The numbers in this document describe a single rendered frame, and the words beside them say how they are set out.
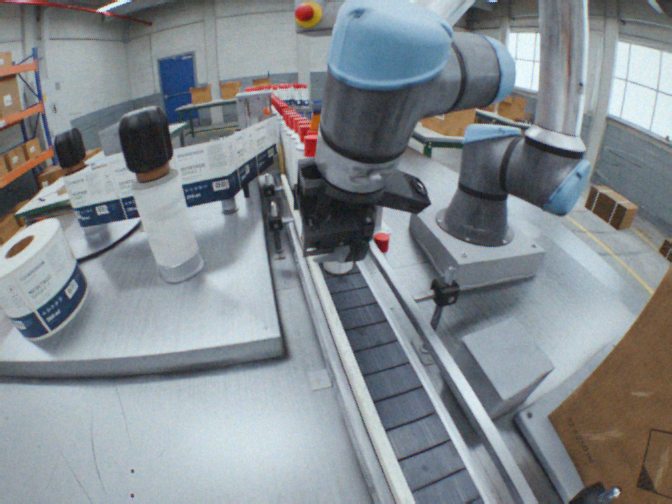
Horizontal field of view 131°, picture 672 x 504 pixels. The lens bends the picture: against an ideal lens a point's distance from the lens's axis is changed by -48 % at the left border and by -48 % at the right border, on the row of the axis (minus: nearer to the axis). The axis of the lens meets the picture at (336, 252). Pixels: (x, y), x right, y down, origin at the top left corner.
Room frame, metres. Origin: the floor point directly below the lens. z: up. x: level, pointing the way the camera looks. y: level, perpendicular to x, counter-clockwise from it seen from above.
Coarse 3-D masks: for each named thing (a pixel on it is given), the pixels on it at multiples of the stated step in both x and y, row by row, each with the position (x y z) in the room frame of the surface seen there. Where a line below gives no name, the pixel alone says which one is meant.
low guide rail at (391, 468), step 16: (288, 192) 0.65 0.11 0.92; (320, 272) 0.34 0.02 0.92; (320, 288) 0.31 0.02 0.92; (336, 320) 0.25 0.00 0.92; (336, 336) 0.22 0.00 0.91; (352, 352) 0.20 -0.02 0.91; (352, 368) 0.18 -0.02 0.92; (352, 384) 0.16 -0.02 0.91; (368, 400) 0.13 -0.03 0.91; (368, 416) 0.12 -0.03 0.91; (368, 432) 0.10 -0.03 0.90; (384, 432) 0.10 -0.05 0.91; (384, 448) 0.08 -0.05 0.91; (384, 464) 0.06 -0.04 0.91; (400, 480) 0.05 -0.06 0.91; (400, 496) 0.03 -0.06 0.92
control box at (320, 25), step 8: (296, 0) 0.65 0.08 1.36; (304, 0) 0.64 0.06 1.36; (312, 0) 0.64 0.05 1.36; (320, 0) 0.63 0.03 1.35; (320, 8) 0.63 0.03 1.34; (328, 8) 0.63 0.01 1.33; (336, 8) 0.62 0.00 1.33; (320, 16) 0.63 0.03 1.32; (328, 16) 0.63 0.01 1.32; (336, 16) 0.62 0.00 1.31; (296, 24) 0.65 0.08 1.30; (304, 24) 0.64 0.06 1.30; (312, 24) 0.64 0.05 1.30; (320, 24) 0.63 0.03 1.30; (328, 24) 0.63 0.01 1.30; (296, 32) 0.66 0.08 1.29; (304, 32) 0.65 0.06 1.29; (312, 32) 0.65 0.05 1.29; (320, 32) 0.65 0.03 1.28; (328, 32) 0.66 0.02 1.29
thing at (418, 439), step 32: (352, 288) 0.35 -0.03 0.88; (352, 320) 0.28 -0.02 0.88; (384, 320) 0.28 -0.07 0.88; (384, 352) 0.22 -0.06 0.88; (384, 384) 0.17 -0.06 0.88; (416, 384) 0.17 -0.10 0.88; (384, 416) 0.13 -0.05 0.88; (416, 416) 0.13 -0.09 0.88; (416, 448) 0.09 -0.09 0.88; (448, 448) 0.08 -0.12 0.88; (416, 480) 0.05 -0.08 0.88; (448, 480) 0.04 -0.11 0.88
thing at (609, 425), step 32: (640, 320) 0.10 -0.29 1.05; (640, 352) 0.07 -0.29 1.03; (608, 384) 0.08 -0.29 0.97; (640, 384) 0.05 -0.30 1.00; (576, 416) 0.07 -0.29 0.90; (608, 416) 0.05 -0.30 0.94; (640, 416) 0.02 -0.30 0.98; (576, 448) 0.04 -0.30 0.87; (608, 448) 0.01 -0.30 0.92; (640, 448) -0.01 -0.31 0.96; (608, 480) -0.03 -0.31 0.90; (640, 480) -0.05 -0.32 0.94
